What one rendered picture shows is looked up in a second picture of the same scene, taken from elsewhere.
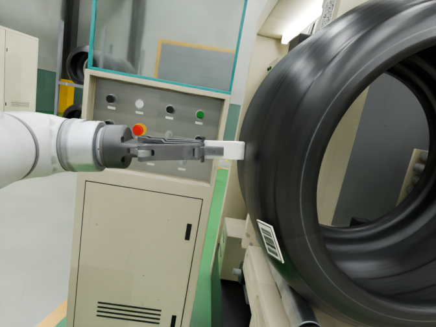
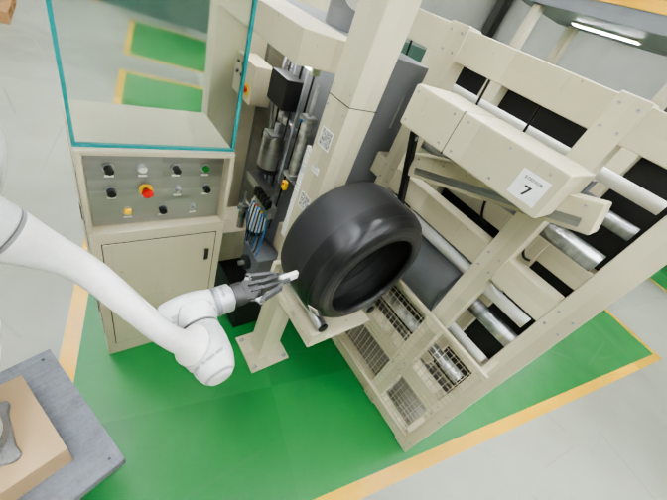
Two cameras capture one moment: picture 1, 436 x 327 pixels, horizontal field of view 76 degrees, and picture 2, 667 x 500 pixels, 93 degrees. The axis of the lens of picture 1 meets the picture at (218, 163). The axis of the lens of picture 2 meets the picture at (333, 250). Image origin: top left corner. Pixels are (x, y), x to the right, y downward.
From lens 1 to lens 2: 0.89 m
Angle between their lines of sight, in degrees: 49
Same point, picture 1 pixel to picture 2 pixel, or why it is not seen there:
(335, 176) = not seen: hidden behind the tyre
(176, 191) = (193, 231)
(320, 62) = (339, 261)
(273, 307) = (303, 315)
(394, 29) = (365, 249)
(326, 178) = not seen: hidden behind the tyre
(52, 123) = (210, 304)
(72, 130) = (223, 303)
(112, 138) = (242, 298)
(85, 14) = not seen: outside the picture
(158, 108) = (163, 168)
